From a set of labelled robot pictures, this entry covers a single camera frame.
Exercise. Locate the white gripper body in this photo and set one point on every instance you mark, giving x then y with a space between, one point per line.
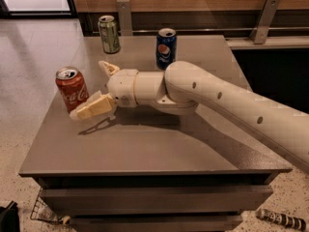
122 87

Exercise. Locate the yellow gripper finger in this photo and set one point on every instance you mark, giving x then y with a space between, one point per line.
95 105
108 68

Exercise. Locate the red Coca-Cola can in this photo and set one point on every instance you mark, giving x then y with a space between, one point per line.
72 87

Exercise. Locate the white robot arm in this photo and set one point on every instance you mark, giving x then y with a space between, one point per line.
184 86

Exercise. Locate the green soda can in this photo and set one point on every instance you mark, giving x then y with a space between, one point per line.
109 35

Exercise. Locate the blue Pepsi can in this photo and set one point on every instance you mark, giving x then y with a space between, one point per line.
166 46

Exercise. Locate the grey drawer cabinet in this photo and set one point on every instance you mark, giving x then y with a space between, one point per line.
143 148

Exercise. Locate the lower grey drawer front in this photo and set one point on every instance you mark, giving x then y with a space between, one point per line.
196 223

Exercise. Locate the grey drawer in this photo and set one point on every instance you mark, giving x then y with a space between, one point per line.
135 201
196 223

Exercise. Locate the black bag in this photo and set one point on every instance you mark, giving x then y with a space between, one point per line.
9 218

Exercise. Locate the upper grey drawer front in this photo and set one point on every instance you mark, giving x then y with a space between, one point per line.
135 201

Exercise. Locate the black white patterned stick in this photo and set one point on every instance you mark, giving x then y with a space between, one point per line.
295 223

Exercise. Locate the horizontal metal rail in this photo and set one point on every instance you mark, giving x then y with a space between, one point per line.
225 30

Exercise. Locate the left metal bracket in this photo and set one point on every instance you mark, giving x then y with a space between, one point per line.
124 14

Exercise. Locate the metal bracket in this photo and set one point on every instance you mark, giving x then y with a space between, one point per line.
259 33
124 14

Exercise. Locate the wire basket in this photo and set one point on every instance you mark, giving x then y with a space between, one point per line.
41 212

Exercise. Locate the right metal bracket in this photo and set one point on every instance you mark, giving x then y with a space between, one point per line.
259 33

